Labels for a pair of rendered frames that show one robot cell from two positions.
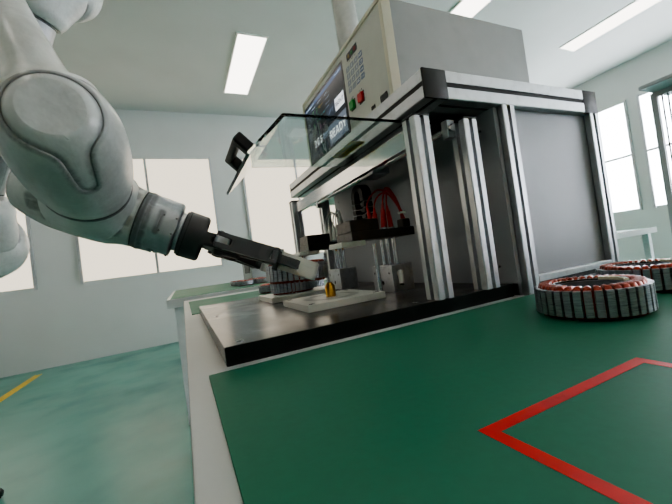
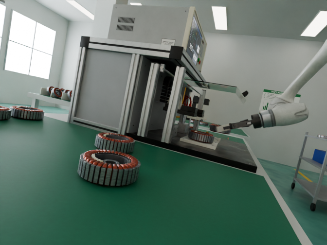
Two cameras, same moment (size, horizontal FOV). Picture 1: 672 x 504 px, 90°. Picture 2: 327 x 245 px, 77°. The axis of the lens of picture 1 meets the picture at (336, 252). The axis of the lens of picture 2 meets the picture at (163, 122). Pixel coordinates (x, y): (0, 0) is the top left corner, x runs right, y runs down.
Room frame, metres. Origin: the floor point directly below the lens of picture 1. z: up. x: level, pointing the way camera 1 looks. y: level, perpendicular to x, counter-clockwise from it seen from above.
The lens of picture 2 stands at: (1.66, 0.61, 0.90)
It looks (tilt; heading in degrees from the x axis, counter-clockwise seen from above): 5 degrees down; 223
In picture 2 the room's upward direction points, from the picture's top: 12 degrees clockwise
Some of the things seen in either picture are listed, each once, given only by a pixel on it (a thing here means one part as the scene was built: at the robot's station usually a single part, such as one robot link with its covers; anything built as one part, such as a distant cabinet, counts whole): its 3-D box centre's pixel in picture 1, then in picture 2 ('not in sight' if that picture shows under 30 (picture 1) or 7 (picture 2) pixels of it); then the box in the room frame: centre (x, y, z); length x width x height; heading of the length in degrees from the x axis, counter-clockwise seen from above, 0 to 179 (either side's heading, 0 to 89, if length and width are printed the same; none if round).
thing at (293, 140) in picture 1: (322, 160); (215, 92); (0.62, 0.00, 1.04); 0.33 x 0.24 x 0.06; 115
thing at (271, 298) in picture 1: (293, 294); (199, 141); (0.87, 0.12, 0.78); 0.15 x 0.15 x 0.01; 25
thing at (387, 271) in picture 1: (392, 277); (182, 127); (0.71, -0.11, 0.80); 0.08 x 0.05 x 0.06; 25
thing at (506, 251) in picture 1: (395, 224); (162, 101); (0.87, -0.16, 0.92); 0.66 x 0.01 x 0.30; 25
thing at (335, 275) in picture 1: (342, 277); (170, 130); (0.93, -0.01, 0.80); 0.08 x 0.05 x 0.06; 25
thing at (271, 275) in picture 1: (297, 271); (220, 129); (0.62, 0.08, 0.84); 0.11 x 0.11 x 0.04
